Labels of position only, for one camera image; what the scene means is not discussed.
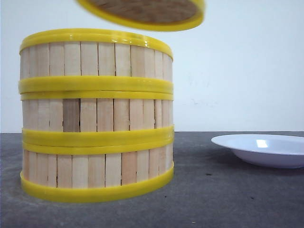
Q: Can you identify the bamboo steamer basket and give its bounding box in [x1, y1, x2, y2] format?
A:
[19, 28, 173, 100]
[22, 98, 174, 155]
[20, 142, 174, 203]

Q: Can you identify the woven bamboo steamer lid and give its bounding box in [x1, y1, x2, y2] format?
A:
[77, 0, 206, 31]

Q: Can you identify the white plate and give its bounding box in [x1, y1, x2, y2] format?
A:
[211, 134, 304, 169]

